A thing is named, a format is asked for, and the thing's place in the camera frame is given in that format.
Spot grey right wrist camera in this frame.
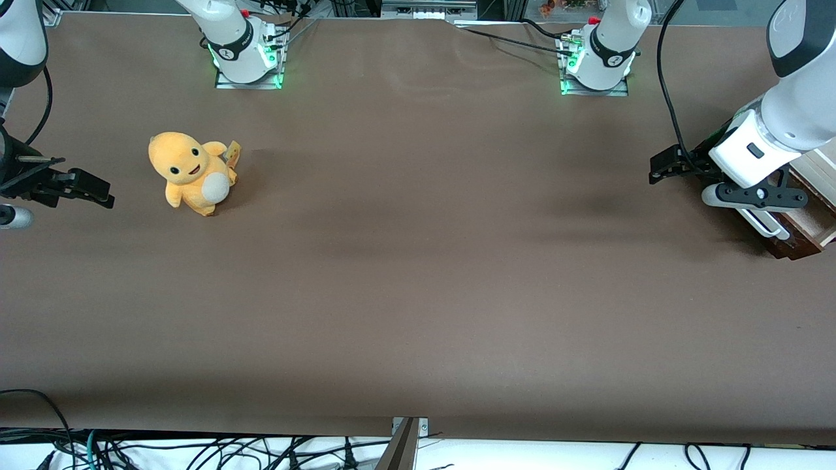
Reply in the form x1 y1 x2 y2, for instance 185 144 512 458
0 206 33 230

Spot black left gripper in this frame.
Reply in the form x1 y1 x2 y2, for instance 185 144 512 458
650 145 719 185

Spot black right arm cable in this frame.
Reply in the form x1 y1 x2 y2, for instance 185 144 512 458
25 64 54 148

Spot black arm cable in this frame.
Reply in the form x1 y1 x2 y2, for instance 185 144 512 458
656 0 703 167
25 64 54 148

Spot dark wood drawer with handle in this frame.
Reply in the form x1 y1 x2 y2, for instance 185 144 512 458
709 124 836 254

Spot black looped cable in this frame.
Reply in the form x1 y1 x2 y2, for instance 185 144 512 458
0 389 74 470

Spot brown paper table cover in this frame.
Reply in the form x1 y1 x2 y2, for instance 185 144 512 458
0 12 836 446

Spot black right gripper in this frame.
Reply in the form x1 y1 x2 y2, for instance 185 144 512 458
0 155 115 210

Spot dark wood drawer without handle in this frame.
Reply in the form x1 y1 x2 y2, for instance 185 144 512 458
731 196 827 262

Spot grey metal camera pole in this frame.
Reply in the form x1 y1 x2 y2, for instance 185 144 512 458
376 416 420 470

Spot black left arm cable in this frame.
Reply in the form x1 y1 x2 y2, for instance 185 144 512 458
656 0 703 167

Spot black cable bundle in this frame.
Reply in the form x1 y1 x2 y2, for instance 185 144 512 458
261 0 321 48

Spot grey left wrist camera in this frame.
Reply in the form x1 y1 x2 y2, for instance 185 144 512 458
702 183 812 211

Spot grey power strip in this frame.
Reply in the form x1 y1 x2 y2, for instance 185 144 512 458
381 0 479 21

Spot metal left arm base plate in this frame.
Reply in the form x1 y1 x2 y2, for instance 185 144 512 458
558 36 631 97

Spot long black table cable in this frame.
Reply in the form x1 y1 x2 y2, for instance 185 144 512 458
455 25 575 57

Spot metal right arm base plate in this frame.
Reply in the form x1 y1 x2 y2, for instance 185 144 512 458
214 39 287 91

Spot orange plush toy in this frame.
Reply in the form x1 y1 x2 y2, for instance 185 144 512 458
148 131 242 217

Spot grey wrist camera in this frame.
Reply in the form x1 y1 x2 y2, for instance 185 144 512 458
702 183 812 211
0 206 33 230

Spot short black table cable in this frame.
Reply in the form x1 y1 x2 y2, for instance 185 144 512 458
519 18 575 41

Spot black tangled cables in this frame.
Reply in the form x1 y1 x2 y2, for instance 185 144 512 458
98 433 393 470

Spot silver pole bracket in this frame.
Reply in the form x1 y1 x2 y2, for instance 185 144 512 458
391 416 430 438

